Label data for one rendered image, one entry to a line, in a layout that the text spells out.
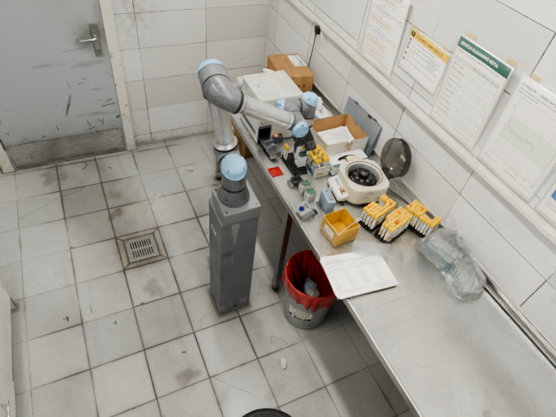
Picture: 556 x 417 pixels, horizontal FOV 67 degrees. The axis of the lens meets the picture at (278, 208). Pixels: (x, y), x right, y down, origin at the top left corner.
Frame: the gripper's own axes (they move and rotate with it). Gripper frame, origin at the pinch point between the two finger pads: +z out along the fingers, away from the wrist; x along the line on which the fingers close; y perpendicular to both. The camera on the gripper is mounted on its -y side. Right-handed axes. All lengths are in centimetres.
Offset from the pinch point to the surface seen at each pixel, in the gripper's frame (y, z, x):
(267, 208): 61, 106, -19
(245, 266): -15, 60, 34
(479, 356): -116, 19, -26
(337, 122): 33, 9, -44
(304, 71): 80, 1, -44
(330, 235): -41.6, 14.6, 2.9
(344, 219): -34.9, 15.0, -9.3
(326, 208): -25.8, 13.6, -3.5
